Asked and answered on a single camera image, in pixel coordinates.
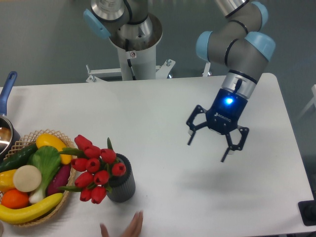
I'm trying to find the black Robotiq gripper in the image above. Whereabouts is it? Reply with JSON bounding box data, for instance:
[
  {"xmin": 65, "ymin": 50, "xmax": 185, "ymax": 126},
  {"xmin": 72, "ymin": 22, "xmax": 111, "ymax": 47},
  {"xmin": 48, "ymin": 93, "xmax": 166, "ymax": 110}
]
[{"xmin": 186, "ymin": 87, "xmax": 249, "ymax": 163}]

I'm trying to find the red tulip bouquet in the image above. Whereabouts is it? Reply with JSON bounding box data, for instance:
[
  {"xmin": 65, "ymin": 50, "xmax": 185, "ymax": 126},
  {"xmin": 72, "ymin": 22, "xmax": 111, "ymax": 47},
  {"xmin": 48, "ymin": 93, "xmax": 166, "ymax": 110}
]
[{"xmin": 59, "ymin": 135, "xmax": 126, "ymax": 204}]

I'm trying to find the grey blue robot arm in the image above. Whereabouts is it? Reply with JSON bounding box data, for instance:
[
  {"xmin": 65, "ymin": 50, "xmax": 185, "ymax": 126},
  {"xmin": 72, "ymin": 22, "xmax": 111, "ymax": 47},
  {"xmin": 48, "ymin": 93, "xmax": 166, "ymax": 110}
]
[{"xmin": 83, "ymin": 0, "xmax": 276, "ymax": 154}]

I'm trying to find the dark grey ribbed vase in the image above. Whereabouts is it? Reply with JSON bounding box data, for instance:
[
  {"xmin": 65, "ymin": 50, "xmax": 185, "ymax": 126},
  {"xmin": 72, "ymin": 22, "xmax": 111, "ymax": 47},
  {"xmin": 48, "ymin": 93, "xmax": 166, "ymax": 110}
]
[{"xmin": 107, "ymin": 154, "xmax": 136, "ymax": 203}]

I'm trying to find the bare human hand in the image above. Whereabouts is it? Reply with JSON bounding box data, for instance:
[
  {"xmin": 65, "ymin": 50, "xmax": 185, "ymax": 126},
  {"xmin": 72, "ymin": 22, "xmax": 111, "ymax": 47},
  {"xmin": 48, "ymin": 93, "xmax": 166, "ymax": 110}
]
[{"xmin": 99, "ymin": 211, "xmax": 144, "ymax": 237}]

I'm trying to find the black device at edge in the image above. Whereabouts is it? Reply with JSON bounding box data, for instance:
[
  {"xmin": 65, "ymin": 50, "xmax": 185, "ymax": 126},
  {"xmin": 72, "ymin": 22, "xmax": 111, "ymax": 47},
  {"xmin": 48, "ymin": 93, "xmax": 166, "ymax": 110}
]
[{"xmin": 298, "ymin": 200, "xmax": 316, "ymax": 226}]

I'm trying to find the purple sweet potato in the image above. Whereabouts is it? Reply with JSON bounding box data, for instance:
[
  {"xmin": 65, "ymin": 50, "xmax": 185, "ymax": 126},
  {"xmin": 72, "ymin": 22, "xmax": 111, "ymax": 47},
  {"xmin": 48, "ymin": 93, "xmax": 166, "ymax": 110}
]
[{"xmin": 46, "ymin": 165, "xmax": 71, "ymax": 196}]

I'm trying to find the green bok choy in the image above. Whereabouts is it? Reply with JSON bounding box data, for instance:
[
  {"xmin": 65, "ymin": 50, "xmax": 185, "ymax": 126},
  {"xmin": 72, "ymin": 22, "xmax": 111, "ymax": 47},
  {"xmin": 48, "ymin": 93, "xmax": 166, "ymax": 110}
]
[{"xmin": 28, "ymin": 146, "xmax": 61, "ymax": 204}]

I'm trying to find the yellow squash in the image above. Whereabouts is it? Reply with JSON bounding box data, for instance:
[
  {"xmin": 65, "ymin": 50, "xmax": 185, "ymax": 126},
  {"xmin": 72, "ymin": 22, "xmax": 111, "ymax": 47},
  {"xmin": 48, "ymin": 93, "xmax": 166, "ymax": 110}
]
[{"xmin": 36, "ymin": 133, "xmax": 72, "ymax": 165}]

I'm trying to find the woven wicker basket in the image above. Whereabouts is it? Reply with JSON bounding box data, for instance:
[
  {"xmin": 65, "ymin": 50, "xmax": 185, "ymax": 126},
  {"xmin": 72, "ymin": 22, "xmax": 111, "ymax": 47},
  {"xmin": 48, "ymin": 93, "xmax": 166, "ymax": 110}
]
[{"xmin": 5, "ymin": 129, "xmax": 74, "ymax": 227}]

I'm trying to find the beige round disc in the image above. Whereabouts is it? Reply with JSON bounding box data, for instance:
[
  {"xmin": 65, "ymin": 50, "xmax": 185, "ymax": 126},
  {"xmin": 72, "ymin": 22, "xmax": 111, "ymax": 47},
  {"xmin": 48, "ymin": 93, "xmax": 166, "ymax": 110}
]
[{"xmin": 13, "ymin": 165, "xmax": 42, "ymax": 193}]

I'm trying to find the green cucumber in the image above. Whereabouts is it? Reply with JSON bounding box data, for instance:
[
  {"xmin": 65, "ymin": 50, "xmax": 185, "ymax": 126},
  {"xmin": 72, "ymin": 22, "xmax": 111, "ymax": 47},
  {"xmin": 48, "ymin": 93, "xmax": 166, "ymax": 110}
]
[{"xmin": 0, "ymin": 144, "xmax": 38, "ymax": 172}]

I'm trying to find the orange fruit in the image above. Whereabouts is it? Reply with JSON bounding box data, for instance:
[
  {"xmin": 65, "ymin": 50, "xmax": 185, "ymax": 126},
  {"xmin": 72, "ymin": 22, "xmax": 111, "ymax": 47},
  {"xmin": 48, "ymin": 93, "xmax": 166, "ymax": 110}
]
[{"xmin": 1, "ymin": 189, "xmax": 29, "ymax": 209}]

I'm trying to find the yellow bell pepper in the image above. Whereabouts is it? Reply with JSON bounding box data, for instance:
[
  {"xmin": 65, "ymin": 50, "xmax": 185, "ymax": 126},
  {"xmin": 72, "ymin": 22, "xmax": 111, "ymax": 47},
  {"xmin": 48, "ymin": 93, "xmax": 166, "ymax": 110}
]
[{"xmin": 0, "ymin": 169, "xmax": 17, "ymax": 194}]

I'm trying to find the yellow banana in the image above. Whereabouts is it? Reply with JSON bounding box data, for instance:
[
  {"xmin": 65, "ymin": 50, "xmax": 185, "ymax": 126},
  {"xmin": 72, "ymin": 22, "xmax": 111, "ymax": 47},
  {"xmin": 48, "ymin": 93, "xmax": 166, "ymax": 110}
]
[{"xmin": 0, "ymin": 193, "xmax": 64, "ymax": 225}]

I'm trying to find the white frame at right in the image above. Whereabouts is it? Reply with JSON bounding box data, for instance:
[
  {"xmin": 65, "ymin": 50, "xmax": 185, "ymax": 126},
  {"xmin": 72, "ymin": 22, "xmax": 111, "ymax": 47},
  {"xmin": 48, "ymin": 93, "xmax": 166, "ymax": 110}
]
[{"xmin": 294, "ymin": 84, "xmax": 316, "ymax": 123}]

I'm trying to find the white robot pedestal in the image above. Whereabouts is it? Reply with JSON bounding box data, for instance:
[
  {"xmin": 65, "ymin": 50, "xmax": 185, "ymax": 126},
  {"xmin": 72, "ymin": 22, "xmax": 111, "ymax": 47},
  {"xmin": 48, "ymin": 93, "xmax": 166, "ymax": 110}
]
[{"xmin": 85, "ymin": 14, "xmax": 213, "ymax": 83}]

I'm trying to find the blue handled saucepan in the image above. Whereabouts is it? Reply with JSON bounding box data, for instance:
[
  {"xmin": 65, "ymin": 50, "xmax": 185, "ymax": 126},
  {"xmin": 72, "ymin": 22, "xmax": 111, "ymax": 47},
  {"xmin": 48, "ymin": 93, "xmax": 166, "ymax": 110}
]
[{"xmin": 0, "ymin": 71, "xmax": 20, "ymax": 162}]

